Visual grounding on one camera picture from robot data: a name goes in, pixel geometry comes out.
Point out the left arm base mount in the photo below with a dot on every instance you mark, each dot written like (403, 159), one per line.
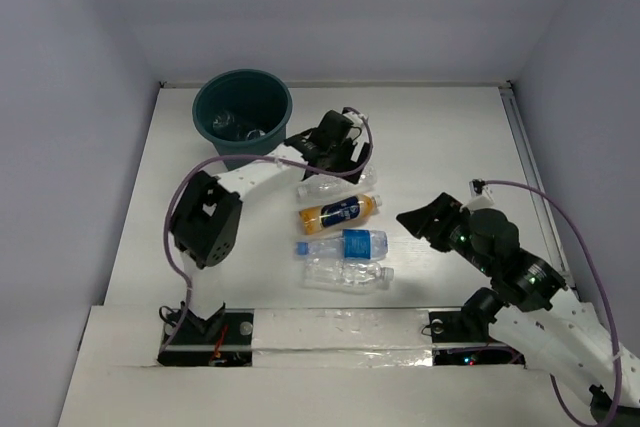
(222, 340)

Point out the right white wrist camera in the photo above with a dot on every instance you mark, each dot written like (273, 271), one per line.
(481, 196)

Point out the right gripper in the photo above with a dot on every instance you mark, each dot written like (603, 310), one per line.
(445, 207)

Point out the crushed bottle blue label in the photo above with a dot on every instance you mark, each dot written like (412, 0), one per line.
(224, 125)

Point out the aluminium rail right edge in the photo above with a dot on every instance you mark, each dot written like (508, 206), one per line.
(543, 210)

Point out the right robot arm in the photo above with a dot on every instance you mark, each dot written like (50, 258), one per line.
(530, 307)

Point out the silver tape strip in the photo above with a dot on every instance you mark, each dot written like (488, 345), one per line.
(340, 338)

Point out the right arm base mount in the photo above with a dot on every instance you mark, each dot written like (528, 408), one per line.
(461, 337)

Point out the clear bottle front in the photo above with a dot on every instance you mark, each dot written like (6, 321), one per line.
(346, 275)

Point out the dark green plastic bin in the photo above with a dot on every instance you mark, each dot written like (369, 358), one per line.
(252, 96)

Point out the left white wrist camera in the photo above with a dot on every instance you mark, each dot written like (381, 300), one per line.
(357, 118)

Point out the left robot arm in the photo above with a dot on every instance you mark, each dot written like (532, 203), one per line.
(203, 216)

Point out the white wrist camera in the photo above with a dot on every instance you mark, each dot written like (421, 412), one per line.
(357, 118)
(481, 196)

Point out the blue label water bottle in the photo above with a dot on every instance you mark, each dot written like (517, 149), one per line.
(359, 244)

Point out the clear bottle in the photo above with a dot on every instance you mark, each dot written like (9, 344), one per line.
(324, 187)
(250, 132)
(346, 275)

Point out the orange drink bottle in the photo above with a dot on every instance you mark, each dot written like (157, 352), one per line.
(354, 208)

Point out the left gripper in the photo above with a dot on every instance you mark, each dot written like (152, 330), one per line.
(342, 156)

